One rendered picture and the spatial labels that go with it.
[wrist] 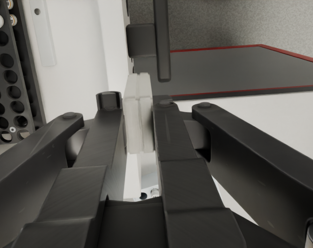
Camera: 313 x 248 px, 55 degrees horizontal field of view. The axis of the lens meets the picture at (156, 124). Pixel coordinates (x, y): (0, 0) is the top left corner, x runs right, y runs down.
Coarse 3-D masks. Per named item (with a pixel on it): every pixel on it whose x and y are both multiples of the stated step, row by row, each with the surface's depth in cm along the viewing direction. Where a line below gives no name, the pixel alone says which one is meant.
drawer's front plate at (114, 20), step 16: (112, 0) 22; (112, 16) 23; (112, 32) 23; (112, 48) 23; (112, 64) 24; (128, 64) 25; (112, 80) 24; (128, 160) 27; (128, 176) 27; (128, 192) 28
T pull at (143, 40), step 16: (160, 0) 24; (160, 16) 24; (128, 32) 25; (144, 32) 25; (160, 32) 25; (128, 48) 25; (144, 48) 25; (160, 48) 25; (160, 64) 26; (160, 80) 26
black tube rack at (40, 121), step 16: (16, 0) 27; (16, 16) 28; (0, 32) 28; (16, 32) 29; (32, 64) 30; (32, 80) 30; (0, 96) 27; (16, 96) 30; (32, 96) 31; (0, 112) 31; (32, 112) 31; (0, 128) 28; (0, 144) 29
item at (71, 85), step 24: (24, 0) 30; (48, 0) 30; (72, 0) 30; (96, 0) 31; (72, 24) 31; (96, 24) 31; (72, 48) 32; (96, 48) 32; (48, 72) 33; (72, 72) 33; (96, 72) 33; (48, 96) 34; (72, 96) 34; (48, 120) 35
